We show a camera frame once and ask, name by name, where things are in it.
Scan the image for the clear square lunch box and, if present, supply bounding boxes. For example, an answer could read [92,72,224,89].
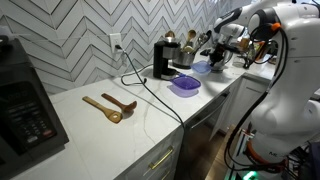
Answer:
[166,83,201,99]

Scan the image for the orange cable clip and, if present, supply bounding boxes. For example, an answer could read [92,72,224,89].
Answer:
[269,22,283,33]

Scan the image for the steel utensil holder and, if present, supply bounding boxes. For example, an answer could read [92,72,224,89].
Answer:
[172,49,196,70]

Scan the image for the long dark power cable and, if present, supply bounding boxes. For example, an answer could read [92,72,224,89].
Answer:
[114,44,193,161]

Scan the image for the small black object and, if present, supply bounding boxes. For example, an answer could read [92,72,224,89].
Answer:
[199,48,212,57]

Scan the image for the light wooden slotted spatula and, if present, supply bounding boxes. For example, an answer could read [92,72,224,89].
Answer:
[81,95,124,125]

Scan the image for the white wall outlet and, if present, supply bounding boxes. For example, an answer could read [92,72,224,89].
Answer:
[109,32,124,55]

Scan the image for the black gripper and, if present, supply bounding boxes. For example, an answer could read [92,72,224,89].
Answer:
[208,42,229,68]

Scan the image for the gold drawer handle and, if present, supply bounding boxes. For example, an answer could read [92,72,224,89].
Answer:
[147,145,175,171]
[159,168,172,180]

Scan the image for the black microwave oven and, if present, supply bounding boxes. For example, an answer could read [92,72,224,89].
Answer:
[0,34,71,172]

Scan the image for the black steel coffee maker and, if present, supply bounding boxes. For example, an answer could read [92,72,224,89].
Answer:
[152,37,182,82]

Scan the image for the light wooden spoon in holder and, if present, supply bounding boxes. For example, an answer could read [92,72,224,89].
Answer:
[183,29,198,51]

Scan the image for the silver dishwasher handle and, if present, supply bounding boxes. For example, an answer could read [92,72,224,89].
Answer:
[189,91,232,131]

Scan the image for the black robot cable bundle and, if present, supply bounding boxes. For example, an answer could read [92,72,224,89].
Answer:
[222,23,291,175]

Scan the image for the glass pitcher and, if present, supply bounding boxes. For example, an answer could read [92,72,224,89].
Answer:
[208,46,235,72]

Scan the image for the blue rectangular plastic lid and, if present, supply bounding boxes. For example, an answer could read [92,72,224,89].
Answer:
[190,60,213,76]

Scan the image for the black coffee maker cord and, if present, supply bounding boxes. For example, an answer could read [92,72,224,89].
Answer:
[120,63,155,87]

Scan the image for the metal ladle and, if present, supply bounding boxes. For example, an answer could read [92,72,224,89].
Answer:
[194,29,213,54]

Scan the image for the dark wooden spoon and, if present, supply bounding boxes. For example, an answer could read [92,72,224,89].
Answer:
[100,92,138,114]

